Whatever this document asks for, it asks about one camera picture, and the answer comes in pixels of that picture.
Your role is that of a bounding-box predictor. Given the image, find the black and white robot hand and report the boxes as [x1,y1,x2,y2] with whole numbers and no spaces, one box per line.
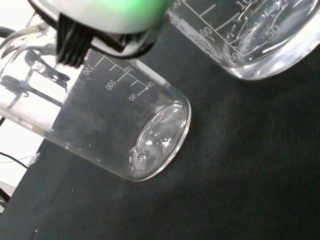
[26,0,173,68]

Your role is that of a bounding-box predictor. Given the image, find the clear cloth clip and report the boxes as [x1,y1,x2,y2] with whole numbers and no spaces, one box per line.
[27,151,42,168]

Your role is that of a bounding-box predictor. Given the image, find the black bench cloth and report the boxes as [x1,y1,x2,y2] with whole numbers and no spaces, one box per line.
[0,9,320,240]

